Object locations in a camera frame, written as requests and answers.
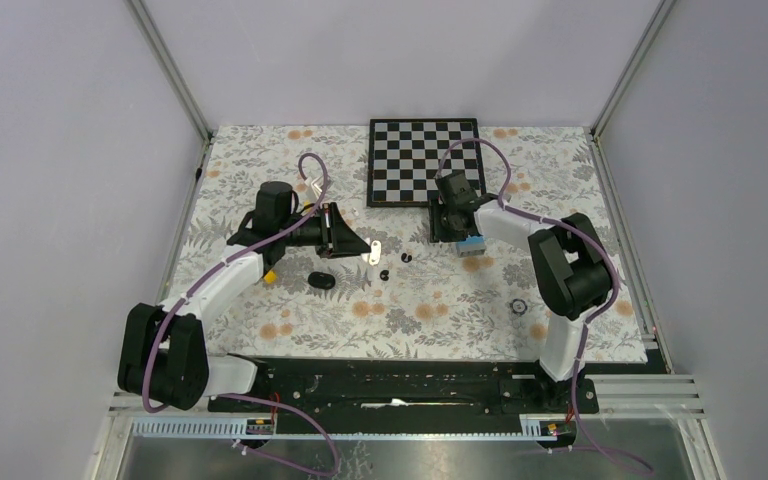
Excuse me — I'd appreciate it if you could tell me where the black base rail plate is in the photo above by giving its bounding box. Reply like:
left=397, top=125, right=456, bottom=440
left=208, top=356, right=601, bottom=436

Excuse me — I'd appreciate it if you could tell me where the floral patterned table mat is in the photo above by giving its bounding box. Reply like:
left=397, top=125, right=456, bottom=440
left=152, top=124, right=650, bottom=364

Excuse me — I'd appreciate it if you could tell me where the blue grey block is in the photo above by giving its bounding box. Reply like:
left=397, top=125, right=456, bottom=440
left=455, top=236, right=486, bottom=258

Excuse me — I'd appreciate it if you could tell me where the white earbud charging case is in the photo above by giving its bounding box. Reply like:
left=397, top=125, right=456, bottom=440
left=367, top=240, right=382, bottom=266

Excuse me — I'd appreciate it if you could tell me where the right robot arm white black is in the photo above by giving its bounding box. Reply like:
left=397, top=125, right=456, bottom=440
left=429, top=172, right=619, bottom=412

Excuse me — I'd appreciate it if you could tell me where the black oval earbud case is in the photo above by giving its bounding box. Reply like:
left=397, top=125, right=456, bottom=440
left=307, top=271, right=336, bottom=291

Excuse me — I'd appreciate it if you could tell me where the black white checkerboard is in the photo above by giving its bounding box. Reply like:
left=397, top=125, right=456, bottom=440
left=367, top=117, right=479, bottom=208

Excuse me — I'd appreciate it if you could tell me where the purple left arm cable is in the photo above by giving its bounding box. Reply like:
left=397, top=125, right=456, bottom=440
left=142, top=153, right=342, bottom=478

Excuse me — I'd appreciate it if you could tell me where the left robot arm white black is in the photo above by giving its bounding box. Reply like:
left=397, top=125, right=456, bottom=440
left=117, top=181, right=372, bottom=411

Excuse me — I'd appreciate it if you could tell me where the slotted grey cable duct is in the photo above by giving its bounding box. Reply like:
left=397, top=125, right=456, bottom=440
left=131, top=415, right=575, bottom=443

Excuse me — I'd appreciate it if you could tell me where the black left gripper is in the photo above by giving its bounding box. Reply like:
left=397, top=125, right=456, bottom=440
left=279, top=202, right=371, bottom=259

